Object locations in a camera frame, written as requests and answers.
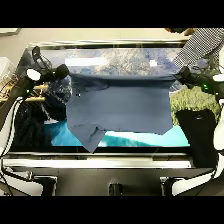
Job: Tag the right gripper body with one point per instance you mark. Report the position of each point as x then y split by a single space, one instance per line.
184 76

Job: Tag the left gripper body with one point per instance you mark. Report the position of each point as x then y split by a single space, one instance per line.
61 72

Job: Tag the blue T-shirt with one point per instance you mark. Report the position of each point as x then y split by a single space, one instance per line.
120 103

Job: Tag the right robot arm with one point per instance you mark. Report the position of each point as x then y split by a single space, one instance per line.
219 133

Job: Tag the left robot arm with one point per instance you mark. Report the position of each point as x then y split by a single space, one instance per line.
23 86

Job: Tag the checked shirt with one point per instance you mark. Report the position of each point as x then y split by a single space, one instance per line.
200 45

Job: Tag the black garment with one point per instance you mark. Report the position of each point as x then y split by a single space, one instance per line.
196 136

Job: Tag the silver frame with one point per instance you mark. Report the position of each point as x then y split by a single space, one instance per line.
100 163

